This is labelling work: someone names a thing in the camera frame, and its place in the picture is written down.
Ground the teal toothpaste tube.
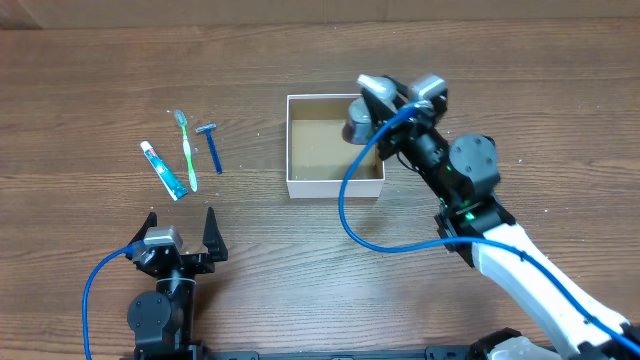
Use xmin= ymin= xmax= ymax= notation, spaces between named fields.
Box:
xmin=140 ymin=141 xmax=188 ymax=201

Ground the green toothbrush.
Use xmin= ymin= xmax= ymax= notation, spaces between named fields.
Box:
xmin=174 ymin=109 xmax=198 ymax=192

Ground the blue disposable razor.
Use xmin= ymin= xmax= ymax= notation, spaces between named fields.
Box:
xmin=196 ymin=123 xmax=223 ymax=174

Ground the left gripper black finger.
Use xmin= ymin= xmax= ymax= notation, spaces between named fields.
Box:
xmin=202 ymin=207 xmax=228 ymax=262
xmin=133 ymin=212 xmax=157 ymax=243

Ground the pink open box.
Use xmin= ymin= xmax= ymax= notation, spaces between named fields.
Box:
xmin=285 ymin=94 xmax=363 ymax=199

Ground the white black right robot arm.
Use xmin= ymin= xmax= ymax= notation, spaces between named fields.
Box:
xmin=351 ymin=74 xmax=639 ymax=359

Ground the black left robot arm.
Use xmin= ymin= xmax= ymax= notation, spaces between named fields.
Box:
xmin=126 ymin=208 xmax=228 ymax=359

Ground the clear soap pump bottle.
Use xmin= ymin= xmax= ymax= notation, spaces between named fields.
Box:
xmin=342 ymin=74 xmax=397 ymax=145

